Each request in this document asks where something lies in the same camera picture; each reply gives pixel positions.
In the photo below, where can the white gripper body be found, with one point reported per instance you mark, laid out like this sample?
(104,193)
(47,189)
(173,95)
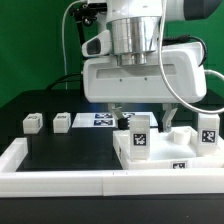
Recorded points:
(175,72)

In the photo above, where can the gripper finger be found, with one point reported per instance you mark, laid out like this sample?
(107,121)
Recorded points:
(165,124)
(116,110)

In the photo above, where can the white square table top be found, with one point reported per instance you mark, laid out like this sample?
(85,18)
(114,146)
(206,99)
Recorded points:
(174,150)

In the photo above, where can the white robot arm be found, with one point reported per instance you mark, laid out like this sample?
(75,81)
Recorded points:
(130,60)

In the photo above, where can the white sheet with tags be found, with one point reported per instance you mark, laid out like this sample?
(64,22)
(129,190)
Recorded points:
(90,120)

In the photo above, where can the white U-shaped obstacle fence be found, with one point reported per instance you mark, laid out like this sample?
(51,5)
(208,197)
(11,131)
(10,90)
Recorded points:
(100,183)

